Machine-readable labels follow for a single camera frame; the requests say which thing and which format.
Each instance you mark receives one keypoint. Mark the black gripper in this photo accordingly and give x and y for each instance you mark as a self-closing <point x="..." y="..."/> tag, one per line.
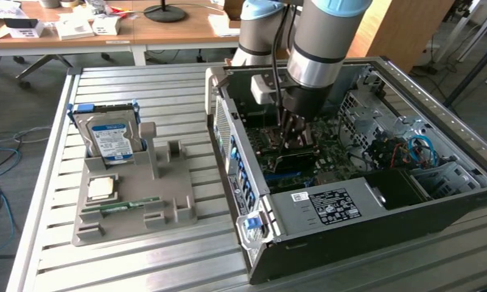
<point x="304" y="102"/>

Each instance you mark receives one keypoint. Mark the black graphics card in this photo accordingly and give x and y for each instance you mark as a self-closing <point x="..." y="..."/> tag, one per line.
<point x="296" y="162"/>

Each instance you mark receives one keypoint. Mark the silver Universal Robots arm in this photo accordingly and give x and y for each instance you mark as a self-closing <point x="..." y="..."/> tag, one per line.
<point x="320" y="36"/>

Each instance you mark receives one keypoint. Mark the CPU socket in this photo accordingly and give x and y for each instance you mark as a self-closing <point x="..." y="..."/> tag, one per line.
<point x="272" y="137"/>

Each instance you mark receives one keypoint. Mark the silver perforated drive cage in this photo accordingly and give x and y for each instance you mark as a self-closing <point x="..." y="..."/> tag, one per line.
<point x="364" y="127"/>

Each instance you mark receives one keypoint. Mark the green motherboard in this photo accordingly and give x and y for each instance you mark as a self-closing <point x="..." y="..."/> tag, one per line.
<point x="336" y="165"/>

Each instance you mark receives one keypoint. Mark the blue expansion slot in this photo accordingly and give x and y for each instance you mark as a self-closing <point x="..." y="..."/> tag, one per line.
<point x="284" y="176"/>

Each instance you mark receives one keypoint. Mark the white paper stack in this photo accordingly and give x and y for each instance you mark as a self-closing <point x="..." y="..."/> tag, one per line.
<point x="223" y="25"/>

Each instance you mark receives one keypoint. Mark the brown cardboard box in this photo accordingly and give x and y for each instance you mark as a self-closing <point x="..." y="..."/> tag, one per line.
<point x="232" y="9"/>

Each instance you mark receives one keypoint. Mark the grey power supply unit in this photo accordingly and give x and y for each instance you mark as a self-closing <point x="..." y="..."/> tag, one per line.
<point x="296" y="210"/>

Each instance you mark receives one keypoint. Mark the wooden cabinet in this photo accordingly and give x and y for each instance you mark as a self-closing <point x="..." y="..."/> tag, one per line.
<point x="423" y="27"/>

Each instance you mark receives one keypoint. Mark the wooden desk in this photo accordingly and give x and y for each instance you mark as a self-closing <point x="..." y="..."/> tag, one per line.
<point x="40" y="42"/>
<point x="179" y="32"/>

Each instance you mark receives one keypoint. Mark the blue case latch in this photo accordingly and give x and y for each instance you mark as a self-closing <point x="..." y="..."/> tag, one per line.
<point x="252" y="223"/>

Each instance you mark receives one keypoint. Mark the silver disk bay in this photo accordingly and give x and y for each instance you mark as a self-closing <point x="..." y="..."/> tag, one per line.
<point x="450" y="179"/>

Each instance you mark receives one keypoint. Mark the black monitor stand base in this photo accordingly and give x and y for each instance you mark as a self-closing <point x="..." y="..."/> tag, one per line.
<point x="164" y="14"/>

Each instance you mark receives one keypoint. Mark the grey plastic parts rack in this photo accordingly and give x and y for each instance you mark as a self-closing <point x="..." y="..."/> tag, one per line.
<point x="137" y="182"/>

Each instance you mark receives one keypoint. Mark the hard disk with blue carrier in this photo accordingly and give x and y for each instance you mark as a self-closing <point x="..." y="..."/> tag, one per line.
<point x="109" y="140"/>

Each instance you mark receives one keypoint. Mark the open black PC case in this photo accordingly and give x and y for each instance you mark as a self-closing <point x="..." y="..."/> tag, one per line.
<point x="348" y="252"/>

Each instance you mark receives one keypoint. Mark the white box with label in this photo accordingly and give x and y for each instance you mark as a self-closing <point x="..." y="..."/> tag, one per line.
<point x="105" y="25"/>

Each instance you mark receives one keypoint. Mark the beige CPU chip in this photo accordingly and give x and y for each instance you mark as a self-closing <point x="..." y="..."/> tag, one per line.
<point x="101" y="188"/>

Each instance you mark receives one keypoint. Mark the green RAM stick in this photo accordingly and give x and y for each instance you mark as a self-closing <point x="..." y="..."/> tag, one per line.
<point x="117" y="207"/>

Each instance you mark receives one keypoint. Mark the open white box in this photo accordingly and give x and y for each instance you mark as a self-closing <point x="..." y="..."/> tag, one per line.
<point x="75" y="29"/>

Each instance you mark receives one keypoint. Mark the grey desk leg with caster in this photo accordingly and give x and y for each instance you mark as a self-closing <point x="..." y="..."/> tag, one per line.
<point x="36" y="68"/>

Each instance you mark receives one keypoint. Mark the grey cup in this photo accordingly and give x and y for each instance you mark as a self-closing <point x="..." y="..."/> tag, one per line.
<point x="49" y="3"/>

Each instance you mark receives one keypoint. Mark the white box with black lid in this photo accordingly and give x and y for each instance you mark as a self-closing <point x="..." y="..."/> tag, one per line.
<point x="24" y="29"/>

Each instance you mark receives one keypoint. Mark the clear plastic bag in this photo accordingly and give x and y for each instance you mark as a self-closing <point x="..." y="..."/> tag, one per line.
<point x="4" y="9"/>

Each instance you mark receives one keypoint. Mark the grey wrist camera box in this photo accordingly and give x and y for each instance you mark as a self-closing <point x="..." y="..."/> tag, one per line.
<point x="263" y="89"/>

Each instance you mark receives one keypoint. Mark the black fan duct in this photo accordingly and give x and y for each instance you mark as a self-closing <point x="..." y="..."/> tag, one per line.
<point x="398" y="188"/>

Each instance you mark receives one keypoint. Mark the black metal post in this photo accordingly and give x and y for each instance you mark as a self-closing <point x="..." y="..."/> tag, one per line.
<point x="471" y="73"/>

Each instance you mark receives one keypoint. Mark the white table frame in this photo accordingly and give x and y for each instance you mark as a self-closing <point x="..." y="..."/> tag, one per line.
<point x="458" y="33"/>

